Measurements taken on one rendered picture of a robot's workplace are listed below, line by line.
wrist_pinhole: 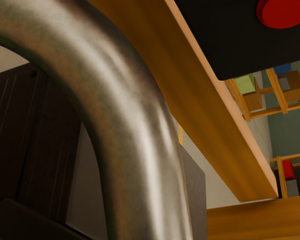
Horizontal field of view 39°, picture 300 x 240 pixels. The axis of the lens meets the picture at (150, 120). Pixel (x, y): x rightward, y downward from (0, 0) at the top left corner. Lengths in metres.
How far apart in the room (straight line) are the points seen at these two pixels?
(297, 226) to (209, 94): 0.44
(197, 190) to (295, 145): 9.77
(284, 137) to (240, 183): 9.55
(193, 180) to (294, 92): 6.19
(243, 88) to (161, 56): 5.89
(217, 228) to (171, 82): 0.49
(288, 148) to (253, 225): 9.33
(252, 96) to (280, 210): 5.74
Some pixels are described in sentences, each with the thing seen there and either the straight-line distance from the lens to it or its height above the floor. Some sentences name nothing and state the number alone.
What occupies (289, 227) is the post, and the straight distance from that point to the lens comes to 0.98.
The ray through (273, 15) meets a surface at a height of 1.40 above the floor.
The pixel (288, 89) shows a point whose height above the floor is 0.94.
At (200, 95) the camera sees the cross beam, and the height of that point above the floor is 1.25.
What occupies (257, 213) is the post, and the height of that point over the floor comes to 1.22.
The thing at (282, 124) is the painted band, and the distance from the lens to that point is 10.66.
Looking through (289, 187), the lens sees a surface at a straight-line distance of 9.31.
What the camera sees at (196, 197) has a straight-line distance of 0.56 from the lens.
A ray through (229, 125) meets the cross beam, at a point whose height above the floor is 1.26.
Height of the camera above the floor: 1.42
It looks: 23 degrees down
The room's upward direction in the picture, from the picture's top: 76 degrees clockwise
